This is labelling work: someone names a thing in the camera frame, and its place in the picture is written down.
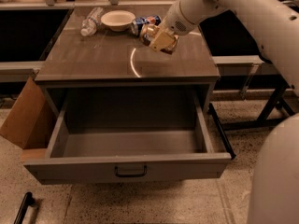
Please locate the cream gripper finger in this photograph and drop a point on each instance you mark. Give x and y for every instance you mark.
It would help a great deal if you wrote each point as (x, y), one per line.
(163, 41)

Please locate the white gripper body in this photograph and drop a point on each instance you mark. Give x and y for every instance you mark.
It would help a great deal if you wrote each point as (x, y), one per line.
(172, 21)

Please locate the crushed orange soda can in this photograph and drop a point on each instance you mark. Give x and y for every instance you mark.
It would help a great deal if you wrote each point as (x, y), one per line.
(148, 32)

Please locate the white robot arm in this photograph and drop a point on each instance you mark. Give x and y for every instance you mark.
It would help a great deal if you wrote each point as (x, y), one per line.
(274, 197)

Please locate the blue pepsi can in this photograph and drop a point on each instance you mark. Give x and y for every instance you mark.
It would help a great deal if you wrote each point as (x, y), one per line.
(139, 22)

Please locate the grey cabinet counter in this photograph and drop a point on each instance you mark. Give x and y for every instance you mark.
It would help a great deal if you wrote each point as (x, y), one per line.
(119, 59)

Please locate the grey open top drawer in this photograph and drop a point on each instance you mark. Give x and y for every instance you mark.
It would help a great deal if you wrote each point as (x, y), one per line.
(166, 131)

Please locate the white paper bowl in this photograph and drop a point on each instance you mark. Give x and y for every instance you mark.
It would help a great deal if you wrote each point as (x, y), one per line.
(118, 20)

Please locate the clear plastic water bottle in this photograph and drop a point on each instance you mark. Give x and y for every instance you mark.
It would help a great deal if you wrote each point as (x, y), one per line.
(91, 23)

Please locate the brown cardboard box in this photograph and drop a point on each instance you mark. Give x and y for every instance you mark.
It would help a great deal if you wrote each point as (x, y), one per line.
(30, 123)

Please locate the black drawer handle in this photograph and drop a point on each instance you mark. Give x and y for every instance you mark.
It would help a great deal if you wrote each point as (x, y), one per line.
(122, 172)

